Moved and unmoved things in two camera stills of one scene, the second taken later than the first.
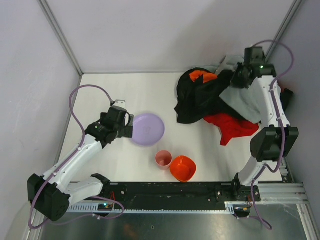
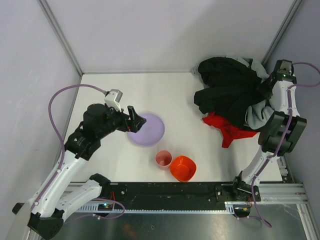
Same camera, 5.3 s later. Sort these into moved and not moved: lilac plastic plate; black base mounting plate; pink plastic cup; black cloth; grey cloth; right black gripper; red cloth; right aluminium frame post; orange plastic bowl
Moved: right black gripper; black cloth; grey cloth
Not moved: red cloth; right aluminium frame post; orange plastic bowl; black base mounting plate; pink plastic cup; lilac plastic plate
